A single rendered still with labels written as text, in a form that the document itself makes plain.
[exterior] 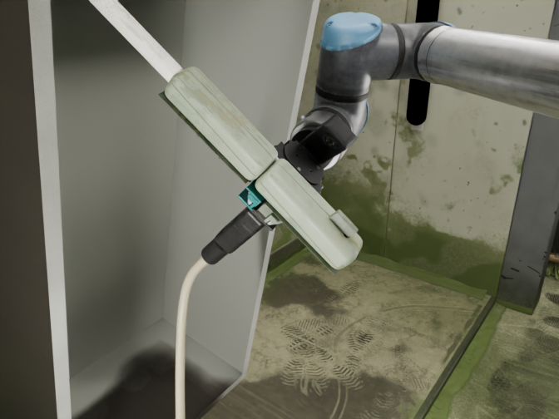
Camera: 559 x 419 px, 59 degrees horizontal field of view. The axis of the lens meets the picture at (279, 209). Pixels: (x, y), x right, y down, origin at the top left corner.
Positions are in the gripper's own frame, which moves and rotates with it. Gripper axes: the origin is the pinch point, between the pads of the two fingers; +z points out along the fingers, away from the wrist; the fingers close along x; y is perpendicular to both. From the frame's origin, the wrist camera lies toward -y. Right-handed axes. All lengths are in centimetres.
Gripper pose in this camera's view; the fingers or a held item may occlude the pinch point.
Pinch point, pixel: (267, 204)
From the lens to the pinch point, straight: 62.9
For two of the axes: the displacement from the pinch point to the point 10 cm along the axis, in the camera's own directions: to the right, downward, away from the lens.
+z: -4.1, 5.2, -7.5
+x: -6.9, -7.2, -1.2
